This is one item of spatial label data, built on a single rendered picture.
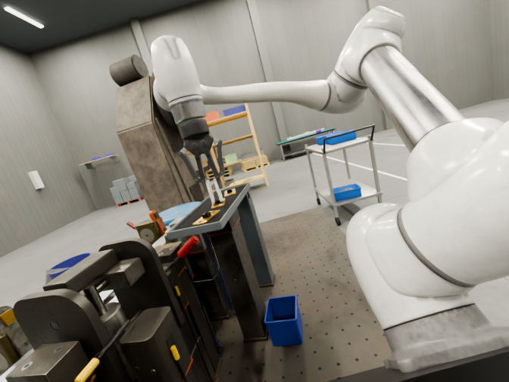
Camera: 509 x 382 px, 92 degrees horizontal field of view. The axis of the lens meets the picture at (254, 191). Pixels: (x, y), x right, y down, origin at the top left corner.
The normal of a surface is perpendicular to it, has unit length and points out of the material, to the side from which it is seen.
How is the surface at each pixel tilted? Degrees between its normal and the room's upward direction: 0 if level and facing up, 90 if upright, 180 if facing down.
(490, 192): 70
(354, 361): 0
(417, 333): 51
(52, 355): 0
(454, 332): 41
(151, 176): 92
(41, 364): 0
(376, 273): 63
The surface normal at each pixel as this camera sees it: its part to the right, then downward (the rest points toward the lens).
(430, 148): -0.90, -0.34
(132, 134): -0.19, 0.32
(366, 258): -0.87, -0.16
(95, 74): 0.02, 0.22
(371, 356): -0.26, -0.94
